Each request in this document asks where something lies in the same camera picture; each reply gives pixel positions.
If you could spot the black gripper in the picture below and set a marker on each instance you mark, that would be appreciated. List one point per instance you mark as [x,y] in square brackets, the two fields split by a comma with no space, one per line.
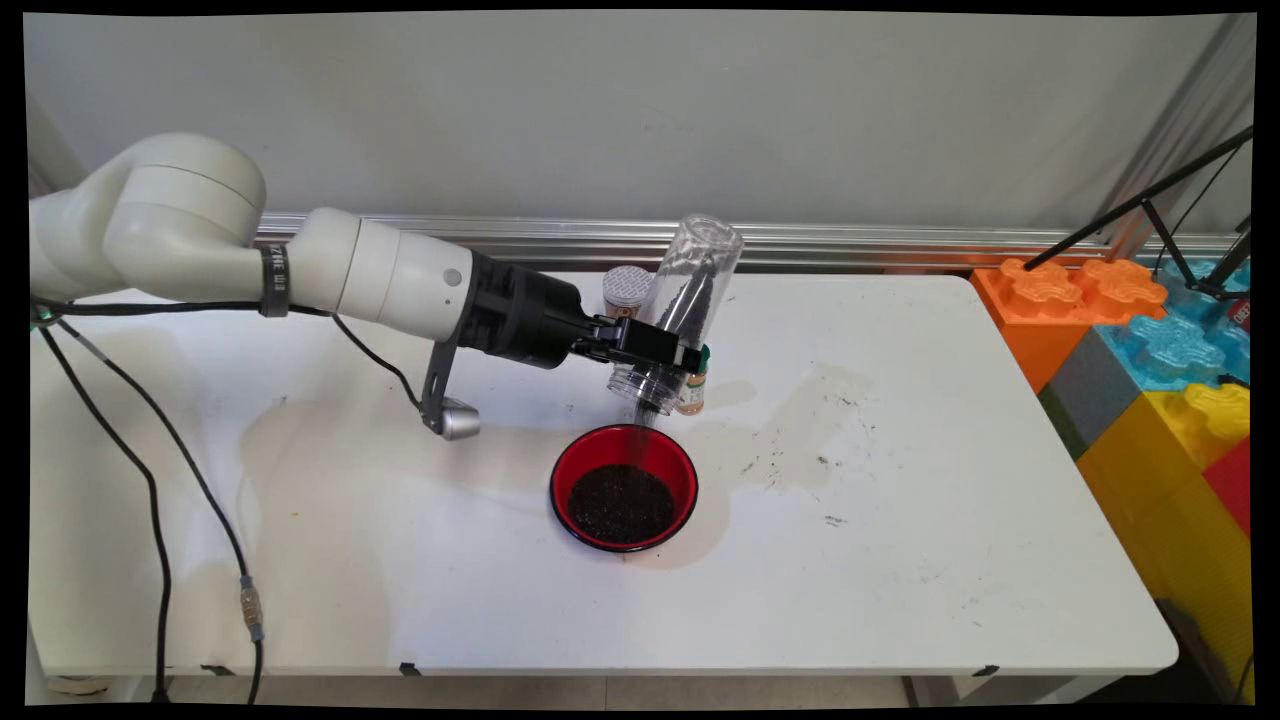
[525,315]

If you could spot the tall clear plastic jar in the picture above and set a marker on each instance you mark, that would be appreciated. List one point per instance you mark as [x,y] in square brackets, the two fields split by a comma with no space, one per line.
[705,250]

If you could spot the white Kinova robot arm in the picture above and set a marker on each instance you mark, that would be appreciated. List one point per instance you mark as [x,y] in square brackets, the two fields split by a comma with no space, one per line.
[380,280]

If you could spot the spice jar with printed lid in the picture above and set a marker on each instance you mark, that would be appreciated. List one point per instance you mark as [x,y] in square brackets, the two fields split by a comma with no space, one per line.
[625,285]

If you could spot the green capped spice bottle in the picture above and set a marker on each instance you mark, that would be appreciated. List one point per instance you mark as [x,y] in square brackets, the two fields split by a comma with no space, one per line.
[690,395]

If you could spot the red bowl with black rim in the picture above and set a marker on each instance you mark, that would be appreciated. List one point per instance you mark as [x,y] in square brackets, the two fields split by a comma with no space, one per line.
[600,455]

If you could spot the orange building block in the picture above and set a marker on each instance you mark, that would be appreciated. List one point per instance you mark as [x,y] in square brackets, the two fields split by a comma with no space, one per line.
[1040,290]

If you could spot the grey building block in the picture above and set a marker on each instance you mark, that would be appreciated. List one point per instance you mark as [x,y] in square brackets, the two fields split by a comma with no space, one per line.
[1090,395]

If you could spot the black tripod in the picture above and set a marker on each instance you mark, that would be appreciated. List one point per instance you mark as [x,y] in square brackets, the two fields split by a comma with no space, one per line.
[1100,225]

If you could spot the light blue building block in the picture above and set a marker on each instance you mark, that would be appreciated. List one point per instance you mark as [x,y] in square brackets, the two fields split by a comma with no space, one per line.
[1170,350]

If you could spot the red cracker box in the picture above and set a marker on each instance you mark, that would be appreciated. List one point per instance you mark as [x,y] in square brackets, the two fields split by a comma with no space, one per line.
[1240,315]

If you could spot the large red building block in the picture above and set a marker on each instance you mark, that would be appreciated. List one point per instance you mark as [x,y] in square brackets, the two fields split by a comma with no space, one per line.
[1232,485]

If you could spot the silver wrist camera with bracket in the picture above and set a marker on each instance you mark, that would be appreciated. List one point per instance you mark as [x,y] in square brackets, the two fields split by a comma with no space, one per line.
[458,420]

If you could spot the aluminium rail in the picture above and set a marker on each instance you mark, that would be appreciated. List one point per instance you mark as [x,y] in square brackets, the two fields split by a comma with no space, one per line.
[900,245]

